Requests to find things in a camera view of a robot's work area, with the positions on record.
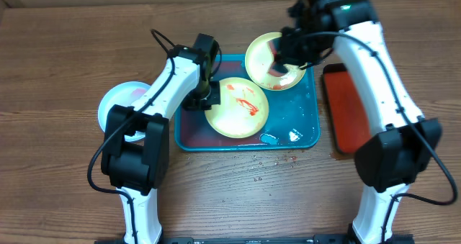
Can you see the light blue plate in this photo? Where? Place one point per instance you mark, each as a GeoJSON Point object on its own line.
{"type": "Point", "coordinates": [123, 94]}

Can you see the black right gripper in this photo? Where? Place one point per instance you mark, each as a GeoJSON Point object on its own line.
{"type": "Point", "coordinates": [287, 55]}

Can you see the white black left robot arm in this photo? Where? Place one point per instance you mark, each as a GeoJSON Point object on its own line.
{"type": "Point", "coordinates": [135, 150]}

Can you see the yellow-green plate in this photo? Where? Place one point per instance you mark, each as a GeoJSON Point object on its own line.
{"type": "Point", "coordinates": [258, 59]}
{"type": "Point", "coordinates": [243, 109]}

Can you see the green pink sponge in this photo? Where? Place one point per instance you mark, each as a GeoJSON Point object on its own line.
{"type": "Point", "coordinates": [277, 69]}

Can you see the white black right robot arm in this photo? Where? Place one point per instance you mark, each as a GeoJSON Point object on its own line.
{"type": "Point", "coordinates": [402, 141]}

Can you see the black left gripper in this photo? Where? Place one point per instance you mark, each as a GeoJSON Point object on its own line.
{"type": "Point", "coordinates": [189, 104]}

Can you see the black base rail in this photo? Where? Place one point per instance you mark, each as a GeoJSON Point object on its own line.
{"type": "Point", "coordinates": [316, 239]}

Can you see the black tray red inside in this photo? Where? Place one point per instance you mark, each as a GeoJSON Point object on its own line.
{"type": "Point", "coordinates": [349, 121]}

